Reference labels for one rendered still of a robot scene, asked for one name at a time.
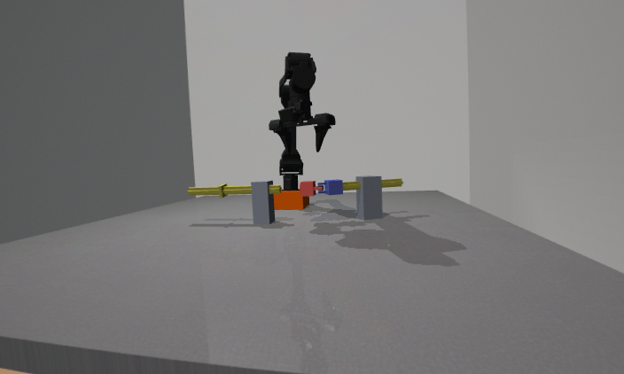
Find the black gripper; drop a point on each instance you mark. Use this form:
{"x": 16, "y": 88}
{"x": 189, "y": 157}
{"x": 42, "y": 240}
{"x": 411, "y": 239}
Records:
{"x": 323, "y": 121}

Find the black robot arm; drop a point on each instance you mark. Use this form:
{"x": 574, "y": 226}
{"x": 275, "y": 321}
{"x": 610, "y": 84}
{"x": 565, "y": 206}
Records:
{"x": 300, "y": 69}

